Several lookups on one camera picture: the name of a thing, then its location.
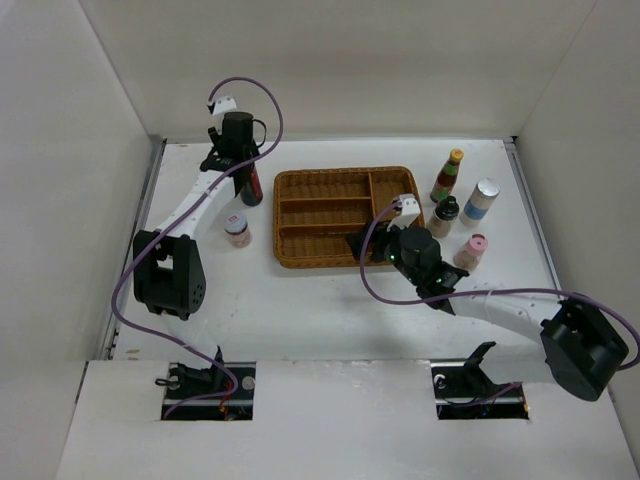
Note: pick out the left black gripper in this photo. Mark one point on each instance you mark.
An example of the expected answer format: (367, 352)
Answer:
(217, 137)

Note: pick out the brown wicker divided basket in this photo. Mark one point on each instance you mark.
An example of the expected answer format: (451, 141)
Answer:
(314, 210)

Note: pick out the black cap pepper shaker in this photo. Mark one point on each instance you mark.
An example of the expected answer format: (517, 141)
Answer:
(443, 217)

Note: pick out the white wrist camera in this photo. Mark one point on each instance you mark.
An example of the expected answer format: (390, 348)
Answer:
(407, 209)
(221, 105)

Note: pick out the pink cap spice shaker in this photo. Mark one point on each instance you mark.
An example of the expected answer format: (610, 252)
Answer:
(469, 256)

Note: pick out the small jar white lid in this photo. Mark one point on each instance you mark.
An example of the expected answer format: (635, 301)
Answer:
(237, 230)

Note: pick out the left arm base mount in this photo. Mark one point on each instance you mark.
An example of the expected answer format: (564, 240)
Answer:
(206, 394)

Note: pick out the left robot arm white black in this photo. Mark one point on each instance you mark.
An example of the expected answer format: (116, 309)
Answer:
(170, 279)

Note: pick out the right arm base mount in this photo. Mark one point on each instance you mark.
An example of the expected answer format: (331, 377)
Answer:
(464, 392)

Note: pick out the white blue cylindrical shaker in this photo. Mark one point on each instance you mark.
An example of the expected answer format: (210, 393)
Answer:
(479, 202)

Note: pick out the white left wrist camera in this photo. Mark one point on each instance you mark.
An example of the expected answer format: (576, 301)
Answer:
(221, 105)

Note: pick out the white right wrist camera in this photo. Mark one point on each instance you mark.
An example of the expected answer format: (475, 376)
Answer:
(407, 209)

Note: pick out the dark soy sauce bottle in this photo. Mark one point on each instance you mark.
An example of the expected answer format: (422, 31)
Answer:
(251, 192)

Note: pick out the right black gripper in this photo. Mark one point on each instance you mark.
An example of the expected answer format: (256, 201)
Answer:
(380, 235)

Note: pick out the red green sauce bottle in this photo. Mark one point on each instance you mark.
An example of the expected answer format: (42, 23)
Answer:
(447, 177)

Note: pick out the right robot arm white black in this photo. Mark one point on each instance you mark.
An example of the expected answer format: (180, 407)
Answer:
(582, 349)

